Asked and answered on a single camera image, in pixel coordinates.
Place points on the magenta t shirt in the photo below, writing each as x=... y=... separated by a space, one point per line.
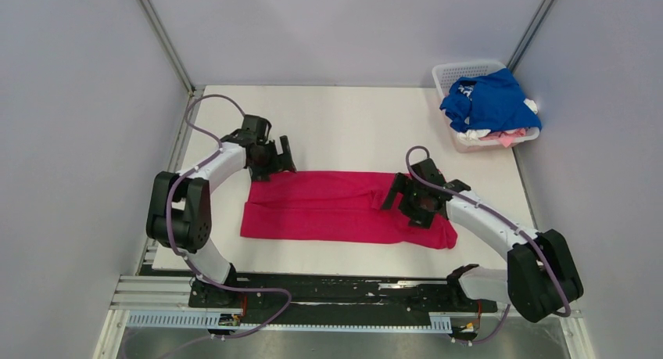
x=341 y=206

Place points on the white plastic laundry basket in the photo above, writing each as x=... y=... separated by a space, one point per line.
x=444 y=75

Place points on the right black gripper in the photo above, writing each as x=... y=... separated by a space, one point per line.
x=404 y=186

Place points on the aluminium frame rail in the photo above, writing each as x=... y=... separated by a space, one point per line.
x=162 y=293

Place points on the pink garment in basket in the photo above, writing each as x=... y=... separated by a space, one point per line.
x=505 y=138

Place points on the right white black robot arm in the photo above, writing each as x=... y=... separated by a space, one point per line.
x=540 y=278

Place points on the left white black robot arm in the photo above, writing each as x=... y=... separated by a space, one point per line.
x=180 y=209

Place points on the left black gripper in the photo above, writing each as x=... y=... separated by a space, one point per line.
x=284 y=163

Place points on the white slotted cable duct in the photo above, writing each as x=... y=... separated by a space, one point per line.
x=431 y=324

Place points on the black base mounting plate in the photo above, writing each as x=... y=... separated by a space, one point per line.
x=343 y=298

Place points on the blue t shirt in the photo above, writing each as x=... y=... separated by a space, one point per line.
x=493 y=102

